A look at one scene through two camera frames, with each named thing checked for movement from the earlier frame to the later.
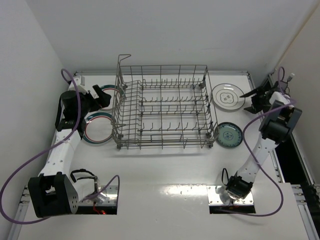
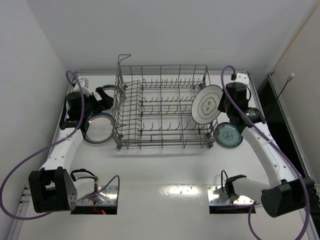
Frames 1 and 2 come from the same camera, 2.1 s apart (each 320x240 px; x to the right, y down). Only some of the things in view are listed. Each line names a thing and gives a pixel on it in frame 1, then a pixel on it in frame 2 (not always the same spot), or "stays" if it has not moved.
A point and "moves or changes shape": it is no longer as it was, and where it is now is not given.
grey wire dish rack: [169, 106] stays
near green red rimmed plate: [98, 128] stays
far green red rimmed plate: [117, 96] stays
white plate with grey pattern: [226, 96] moves or changes shape
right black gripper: [258, 99] to [224, 104]
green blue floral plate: [228, 135] stays
